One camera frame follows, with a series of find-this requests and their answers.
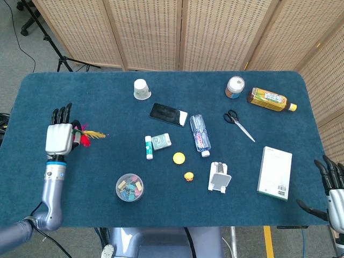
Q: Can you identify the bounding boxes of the grey robot torso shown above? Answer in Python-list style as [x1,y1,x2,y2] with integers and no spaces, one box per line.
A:
[101,227,225,258]

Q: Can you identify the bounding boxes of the yellow floor tape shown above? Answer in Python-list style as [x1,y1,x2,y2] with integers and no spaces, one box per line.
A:
[263,225,275,258]

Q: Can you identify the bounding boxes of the white green glue stick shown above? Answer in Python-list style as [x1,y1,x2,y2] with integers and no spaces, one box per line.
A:
[144,135,154,160]

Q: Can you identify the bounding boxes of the white book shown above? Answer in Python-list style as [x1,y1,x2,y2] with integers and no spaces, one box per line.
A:
[256,146,293,202]

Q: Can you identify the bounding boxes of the clear jar of binder clips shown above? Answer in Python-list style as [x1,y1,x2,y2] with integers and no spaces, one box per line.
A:
[115,173,145,203]

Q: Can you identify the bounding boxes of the white folding phone stand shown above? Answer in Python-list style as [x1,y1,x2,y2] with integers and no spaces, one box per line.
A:
[207,161,232,194]

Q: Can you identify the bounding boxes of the blue tablecloth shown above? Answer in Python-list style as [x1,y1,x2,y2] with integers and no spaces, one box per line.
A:
[0,70,330,229]

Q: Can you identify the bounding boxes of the black handled scissors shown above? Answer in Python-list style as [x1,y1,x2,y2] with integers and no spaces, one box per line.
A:
[223,109,256,143]

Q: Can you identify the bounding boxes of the white paper cup leaf print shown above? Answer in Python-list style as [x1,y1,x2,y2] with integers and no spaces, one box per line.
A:
[133,78,152,101]

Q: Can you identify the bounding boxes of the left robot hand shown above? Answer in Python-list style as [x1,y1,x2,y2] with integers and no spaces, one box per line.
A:
[45,102,81,156]

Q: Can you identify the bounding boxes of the small green white box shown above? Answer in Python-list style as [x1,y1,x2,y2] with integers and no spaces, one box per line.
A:
[151,133,172,151]

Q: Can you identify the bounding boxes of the black tripod stand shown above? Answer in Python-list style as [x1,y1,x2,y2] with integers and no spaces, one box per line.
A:
[21,0,102,73]

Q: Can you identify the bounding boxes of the colourful feather shuttlecock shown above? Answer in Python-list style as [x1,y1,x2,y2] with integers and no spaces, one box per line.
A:
[71,123,108,148]

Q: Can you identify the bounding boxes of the thin black floor cable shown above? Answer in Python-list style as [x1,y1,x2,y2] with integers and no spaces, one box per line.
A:
[10,0,37,73]

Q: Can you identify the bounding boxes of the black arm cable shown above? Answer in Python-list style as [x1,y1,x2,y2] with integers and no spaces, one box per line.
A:
[29,201,73,258]

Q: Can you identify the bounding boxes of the yellow label tea bottle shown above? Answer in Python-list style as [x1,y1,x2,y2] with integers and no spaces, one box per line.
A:
[247,87,298,113]

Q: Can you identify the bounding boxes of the silver table leg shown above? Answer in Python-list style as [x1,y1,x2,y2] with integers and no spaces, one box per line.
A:
[230,226,239,258]

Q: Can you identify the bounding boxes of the clear plastic water bottle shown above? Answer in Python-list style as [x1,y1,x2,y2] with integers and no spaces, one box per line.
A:
[189,114,212,158]

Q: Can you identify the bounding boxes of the wooden rattan folding screen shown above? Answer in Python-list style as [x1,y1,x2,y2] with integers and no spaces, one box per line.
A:
[32,0,344,164]

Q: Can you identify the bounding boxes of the black office chair base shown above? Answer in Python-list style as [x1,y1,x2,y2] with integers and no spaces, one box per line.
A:
[16,0,41,37]

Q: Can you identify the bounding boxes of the white lidded snack jar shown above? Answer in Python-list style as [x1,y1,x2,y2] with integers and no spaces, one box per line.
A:
[225,76,246,99]

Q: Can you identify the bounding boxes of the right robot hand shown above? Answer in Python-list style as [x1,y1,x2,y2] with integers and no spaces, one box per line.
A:
[296,155,344,234]

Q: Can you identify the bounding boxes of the black smartphone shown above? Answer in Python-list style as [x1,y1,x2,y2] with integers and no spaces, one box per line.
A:
[149,103,189,128]

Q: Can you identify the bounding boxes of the black cable bundle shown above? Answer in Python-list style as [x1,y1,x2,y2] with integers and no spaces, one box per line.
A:
[0,112,11,142]

